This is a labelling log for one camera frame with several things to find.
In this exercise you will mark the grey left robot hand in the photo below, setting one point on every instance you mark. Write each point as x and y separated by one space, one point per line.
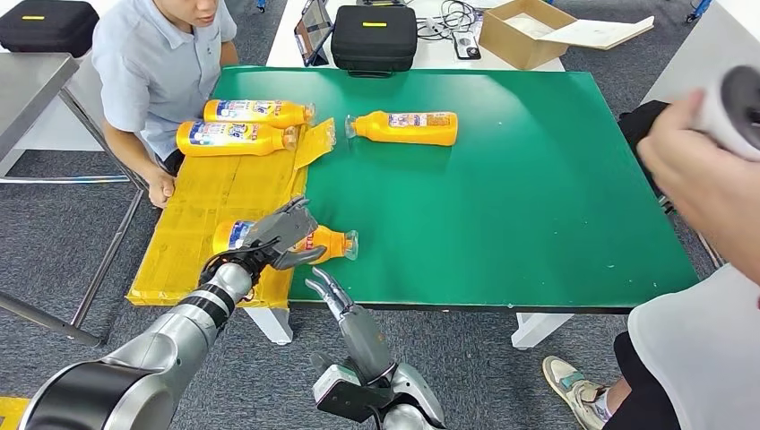
285 231

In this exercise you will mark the person's hand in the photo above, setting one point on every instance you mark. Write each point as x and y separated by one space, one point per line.
677 148

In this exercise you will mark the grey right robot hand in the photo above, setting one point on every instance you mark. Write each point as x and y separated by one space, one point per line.
368 347

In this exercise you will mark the person's right hand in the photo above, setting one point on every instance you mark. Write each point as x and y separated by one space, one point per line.
161 189

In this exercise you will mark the orange detergent bottle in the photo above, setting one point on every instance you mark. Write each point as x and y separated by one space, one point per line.
237 149
295 116
332 243
410 137

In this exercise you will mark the white black round device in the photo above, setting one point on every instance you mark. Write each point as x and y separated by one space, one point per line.
724 118

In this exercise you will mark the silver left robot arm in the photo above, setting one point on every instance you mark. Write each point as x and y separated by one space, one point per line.
178 338

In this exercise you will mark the person's right forearm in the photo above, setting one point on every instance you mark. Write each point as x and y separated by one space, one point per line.
127 151

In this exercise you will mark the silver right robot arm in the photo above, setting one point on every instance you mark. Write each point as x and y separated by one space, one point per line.
424 397

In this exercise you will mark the person's forearm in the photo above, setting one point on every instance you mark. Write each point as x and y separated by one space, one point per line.
742 237

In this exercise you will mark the yellow taped cardboard sheet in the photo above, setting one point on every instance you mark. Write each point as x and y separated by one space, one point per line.
196 196

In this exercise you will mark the black bag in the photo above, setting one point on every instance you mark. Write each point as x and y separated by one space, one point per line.
638 124

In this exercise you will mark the white table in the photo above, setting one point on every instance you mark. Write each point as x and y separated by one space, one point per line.
281 56
683 59

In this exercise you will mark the white table leg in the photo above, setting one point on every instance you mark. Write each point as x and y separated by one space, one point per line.
273 326
534 329

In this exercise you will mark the person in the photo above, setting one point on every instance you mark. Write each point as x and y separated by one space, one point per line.
700 356
154 65

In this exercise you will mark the green table mat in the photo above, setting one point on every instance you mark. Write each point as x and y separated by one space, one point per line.
475 237

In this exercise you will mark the grey metal table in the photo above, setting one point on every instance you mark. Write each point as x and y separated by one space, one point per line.
30 89

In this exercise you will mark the white packing sheet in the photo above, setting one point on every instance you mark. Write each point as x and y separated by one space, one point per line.
529 25

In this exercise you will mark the black carrying case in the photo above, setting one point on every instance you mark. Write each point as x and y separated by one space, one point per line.
47 32
374 46

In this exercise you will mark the brown cardboard box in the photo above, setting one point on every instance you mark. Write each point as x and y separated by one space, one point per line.
512 47

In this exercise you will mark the black tablet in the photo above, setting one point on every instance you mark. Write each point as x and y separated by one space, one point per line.
312 30

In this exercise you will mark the pale sneaker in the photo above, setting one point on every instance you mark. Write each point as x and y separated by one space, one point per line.
570 386

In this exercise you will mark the black handheld device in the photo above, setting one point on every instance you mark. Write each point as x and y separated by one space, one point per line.
466 45

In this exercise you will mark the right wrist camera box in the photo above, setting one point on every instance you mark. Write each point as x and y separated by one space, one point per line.
332 380

